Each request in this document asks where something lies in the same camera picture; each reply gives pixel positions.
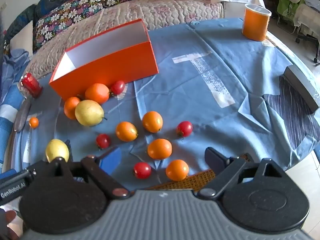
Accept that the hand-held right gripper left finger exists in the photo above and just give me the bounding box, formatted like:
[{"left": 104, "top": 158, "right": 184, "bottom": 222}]
[{"left": 49, "top": 147, "right": 130, "bottom": 200}]

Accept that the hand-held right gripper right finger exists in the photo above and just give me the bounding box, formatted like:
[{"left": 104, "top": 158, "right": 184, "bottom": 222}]
[{"left": 199, "top": 147, "right": 285, "bottom": 200}]

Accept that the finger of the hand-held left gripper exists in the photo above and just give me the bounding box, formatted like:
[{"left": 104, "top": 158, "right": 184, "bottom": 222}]
[{"left": 32, "top": 162, "right": 54, "bottom": 180}]

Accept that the red tomato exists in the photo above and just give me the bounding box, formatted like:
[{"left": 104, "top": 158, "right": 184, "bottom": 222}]
[
  {"left": 96, "top": 133, "right": 111, "bottom": 149},
  {"left": 176, "top": 121, "right": 193, "bottom": 137},
  {"left": 133, "top": 162, "right": 152, "bottom": 179},
  {"left": 110, "top": 80, "right": 126, "bottom": 96}
]

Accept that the yellow pear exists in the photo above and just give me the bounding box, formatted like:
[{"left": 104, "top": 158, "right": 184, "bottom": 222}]
[
  {"left": 74, "top": 99, "right": 105, "bottom": 127},
  {"left": 45, "top": 139, "right": 70, "bottom": 163}
]

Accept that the orange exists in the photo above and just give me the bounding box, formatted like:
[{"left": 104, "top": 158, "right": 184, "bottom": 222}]
[
  {"left": 115, "top": 121, "right": 138, "bottom": 142},
  {"left": 63, "top": 96, "right": 81, "bottom": 120},
  {"left": 165, "top": 159, "right": 189, "bottom": 182},
  {"left": 147, "top": 138, "right": 173, "bottom": 160},
  {"left": 142, "top": 111, "right": 163, "bottom": 133},
  {"left": 84, "top": 83, "right": 110, "bottom": 105}
]

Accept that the orange cardboard box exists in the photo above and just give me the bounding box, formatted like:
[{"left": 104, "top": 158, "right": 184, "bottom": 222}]
[{"left": 49, "top": 18, "right": 160, "bottom": 102}]

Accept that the person's left hand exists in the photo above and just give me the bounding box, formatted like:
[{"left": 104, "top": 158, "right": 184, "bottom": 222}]
[{"left": 5, "top": 210, "right": 17, "bottom": 233}]

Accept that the brown woven mat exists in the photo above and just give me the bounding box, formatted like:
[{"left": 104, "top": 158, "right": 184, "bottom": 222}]
[{"left": 147, "top": 152, "right": 254, "bottom": 190}]

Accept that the grey metal knife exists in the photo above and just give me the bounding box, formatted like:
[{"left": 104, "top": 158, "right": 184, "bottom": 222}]
[{"left": 14, "top": 97, "right": 34, "bottom": 133}]

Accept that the blue white striped cloth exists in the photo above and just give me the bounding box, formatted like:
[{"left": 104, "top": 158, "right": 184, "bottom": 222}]
[{"left": 0, "top": 47, "right": 30, "bottom": 173}]

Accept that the blue tablecloth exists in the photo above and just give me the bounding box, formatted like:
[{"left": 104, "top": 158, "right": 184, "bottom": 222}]
[{"left": 10, "top": 17, "right": 319, "bottom": 193}]

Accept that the red can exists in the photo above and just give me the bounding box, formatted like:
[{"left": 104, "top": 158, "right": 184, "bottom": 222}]
[{"left": 18, "top": 72, "right": 43, "bottom": 99}]

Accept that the striped dark cloth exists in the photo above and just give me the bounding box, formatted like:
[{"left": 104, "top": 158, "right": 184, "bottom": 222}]
[{"left": 264, "top": 76, "right": 318, "bottom": 153}]

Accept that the grey flat box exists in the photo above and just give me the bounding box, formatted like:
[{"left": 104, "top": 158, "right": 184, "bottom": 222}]
[{"left": 282, "top": 65, "right": 320, "bottom": 114}]

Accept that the white pillow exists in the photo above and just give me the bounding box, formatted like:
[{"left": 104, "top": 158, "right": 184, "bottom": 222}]
[{"left": 10, "top": 20, "right": 34, "bottom": 58}]

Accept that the quilted beige bedspread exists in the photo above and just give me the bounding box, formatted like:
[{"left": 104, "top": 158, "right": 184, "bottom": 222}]
[{"left": 25, "top": 0, "right": 224, "bottom": 80}]

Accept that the orange cup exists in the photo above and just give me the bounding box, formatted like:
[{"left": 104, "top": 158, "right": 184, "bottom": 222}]
[{"left": 241, "top": 3, "right": 272, "bottom": 42}]

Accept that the office chair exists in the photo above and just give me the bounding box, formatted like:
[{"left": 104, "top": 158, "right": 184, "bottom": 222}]
[{"left": 295, "top": 2, "right": 320, "bottom": 65}]

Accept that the green bag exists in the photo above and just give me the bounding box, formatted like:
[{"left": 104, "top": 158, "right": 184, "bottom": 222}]
[{"left": 277, "top": 0, "right": 305, "bottom": 20}]

